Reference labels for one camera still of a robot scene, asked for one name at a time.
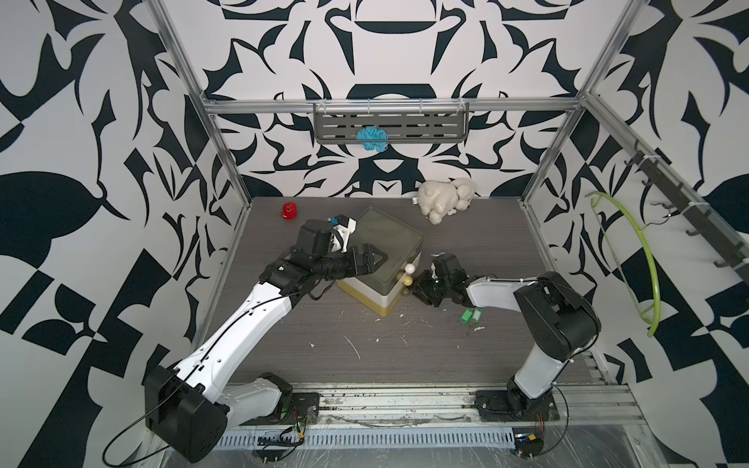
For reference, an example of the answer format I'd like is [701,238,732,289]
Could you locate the grey wall hook rail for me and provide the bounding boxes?
[622,138,749,270]

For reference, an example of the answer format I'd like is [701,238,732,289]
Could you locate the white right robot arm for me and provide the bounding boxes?
[409,253,602,420]

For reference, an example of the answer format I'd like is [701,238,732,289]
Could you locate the green clothes hanger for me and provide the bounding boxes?
[585,191,663,339]

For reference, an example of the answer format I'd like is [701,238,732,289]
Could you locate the grey wall shelf rack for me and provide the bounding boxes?
[312,101,469,144]

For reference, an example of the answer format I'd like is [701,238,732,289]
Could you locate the white plush toy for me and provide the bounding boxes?
[412,179,475,225]

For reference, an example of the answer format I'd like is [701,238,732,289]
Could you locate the red plush toy keychain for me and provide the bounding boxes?
[277,202,298,220]

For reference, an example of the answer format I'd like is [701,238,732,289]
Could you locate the white cable duct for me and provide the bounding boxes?
[216,426,515,450]

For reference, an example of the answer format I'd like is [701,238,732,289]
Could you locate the keys with green tag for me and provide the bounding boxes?
[460,310,474,324]

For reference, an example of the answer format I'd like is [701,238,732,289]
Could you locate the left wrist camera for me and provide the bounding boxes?
[296,214,357,257]

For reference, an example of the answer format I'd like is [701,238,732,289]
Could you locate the three-drawer storage box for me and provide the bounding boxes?
[337,207,424,317]

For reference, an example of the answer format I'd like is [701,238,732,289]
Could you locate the teal crumpled cloth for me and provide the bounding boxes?
[356,126,389,153]

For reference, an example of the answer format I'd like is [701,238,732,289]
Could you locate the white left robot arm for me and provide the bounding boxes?
[144,244,388,463]

